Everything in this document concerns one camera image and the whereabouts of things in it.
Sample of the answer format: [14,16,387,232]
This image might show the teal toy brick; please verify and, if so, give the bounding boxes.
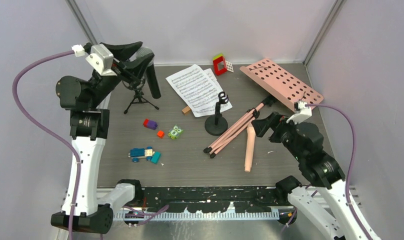
[150,152,162,164]

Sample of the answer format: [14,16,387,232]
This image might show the small red-orange cube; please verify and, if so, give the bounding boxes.
[157,130,165,139]

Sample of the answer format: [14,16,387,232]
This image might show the sheet music page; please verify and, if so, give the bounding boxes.
[200,68,233,117]
[166,64,223,118]

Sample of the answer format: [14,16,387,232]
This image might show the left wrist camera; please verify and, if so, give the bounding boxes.
[71,43,117,77]

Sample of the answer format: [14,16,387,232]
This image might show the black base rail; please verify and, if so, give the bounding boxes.
[125,186,292,214]

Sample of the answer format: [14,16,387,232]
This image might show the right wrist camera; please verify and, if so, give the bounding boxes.
[286,100,312,125]

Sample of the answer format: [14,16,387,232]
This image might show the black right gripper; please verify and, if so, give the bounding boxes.
[250,110,305,160]

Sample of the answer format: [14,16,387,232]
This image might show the purple and red brick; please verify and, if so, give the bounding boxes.
[143,118,158,130]

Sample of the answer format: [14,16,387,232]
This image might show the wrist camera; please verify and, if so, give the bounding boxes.
[286,100,312,125]
[71,43,117,77]

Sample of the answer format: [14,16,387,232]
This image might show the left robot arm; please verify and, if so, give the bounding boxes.
[50,41,155,235]

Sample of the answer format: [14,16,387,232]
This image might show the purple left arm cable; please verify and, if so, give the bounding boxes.
[12,49,82,240]

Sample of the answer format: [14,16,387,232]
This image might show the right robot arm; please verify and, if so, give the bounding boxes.
[252,112,380,240]

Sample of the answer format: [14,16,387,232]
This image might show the pink foam microphone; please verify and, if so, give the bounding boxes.
[244,124,256,173]

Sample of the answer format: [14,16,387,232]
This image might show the red toy house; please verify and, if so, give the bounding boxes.
[212,53,234,76]

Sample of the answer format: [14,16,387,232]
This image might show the green owl number block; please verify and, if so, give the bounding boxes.
[168,124,184,140]

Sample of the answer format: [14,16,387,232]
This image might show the black round-base microphone stand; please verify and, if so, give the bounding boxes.
[204,91,229,136]

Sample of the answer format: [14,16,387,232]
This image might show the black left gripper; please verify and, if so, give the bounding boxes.
[89,42,154,108]

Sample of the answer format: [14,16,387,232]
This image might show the blue toy brick car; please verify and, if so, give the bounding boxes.
[128,146,155,163]

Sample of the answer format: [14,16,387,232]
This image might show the black handheld microphone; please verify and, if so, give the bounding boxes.
[136,46,162,99]

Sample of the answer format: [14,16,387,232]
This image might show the pink music stand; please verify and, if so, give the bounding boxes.
[203,58,324,158]

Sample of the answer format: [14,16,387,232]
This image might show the orange wooden block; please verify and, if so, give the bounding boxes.
[181,106,192,115]

